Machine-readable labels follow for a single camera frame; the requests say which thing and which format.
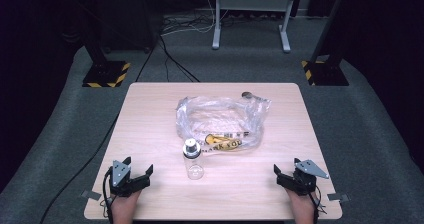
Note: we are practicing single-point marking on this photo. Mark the grey tape strip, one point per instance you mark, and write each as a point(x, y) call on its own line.
point(90, 195)
point(338, 197)

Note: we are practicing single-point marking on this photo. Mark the white metal table frame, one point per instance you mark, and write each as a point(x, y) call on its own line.
point(254, 3)

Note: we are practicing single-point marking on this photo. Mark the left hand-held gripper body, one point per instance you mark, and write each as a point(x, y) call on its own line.
point(124, 185)

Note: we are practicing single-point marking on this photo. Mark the person's left hand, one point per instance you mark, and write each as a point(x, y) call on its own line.
point(125, 204)

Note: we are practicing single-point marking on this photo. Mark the black wheeled cabinet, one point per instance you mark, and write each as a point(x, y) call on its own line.
point(133, 17)

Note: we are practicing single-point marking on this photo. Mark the clear bottle with silver cap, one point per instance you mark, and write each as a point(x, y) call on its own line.
point(192, 162)

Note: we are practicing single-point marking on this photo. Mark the person's right hand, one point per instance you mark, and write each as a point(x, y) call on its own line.
point(302, 204)

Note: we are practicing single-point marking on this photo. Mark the clear printed plastic bag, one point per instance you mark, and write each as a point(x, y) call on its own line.
point(230, 117)

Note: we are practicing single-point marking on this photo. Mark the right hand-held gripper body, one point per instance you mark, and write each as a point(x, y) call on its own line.
point(304, 182)

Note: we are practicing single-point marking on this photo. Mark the black stand with striped base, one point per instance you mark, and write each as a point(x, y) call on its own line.
point(106, 74)
point(326, 73)

